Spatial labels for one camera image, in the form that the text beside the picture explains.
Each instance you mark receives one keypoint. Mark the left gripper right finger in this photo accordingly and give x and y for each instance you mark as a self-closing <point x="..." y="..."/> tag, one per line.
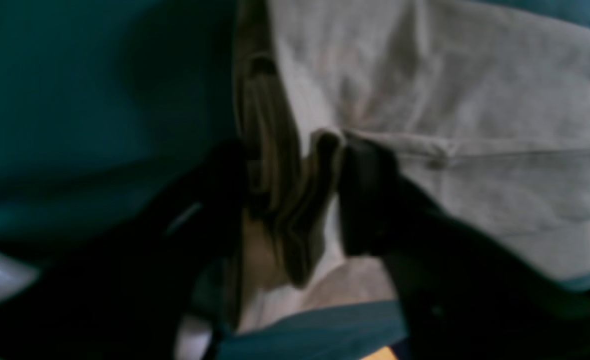
<point x="463" y="295"/>

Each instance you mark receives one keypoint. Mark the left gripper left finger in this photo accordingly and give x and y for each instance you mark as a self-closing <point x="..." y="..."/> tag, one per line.
<point x="122" y="295"/>

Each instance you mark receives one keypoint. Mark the beige T-shirt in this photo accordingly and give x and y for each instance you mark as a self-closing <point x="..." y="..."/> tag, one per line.
<point x="485" y="108"/>

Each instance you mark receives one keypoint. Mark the blue table cloth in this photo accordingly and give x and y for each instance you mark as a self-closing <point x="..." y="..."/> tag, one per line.
<point x="104" y="104"/>

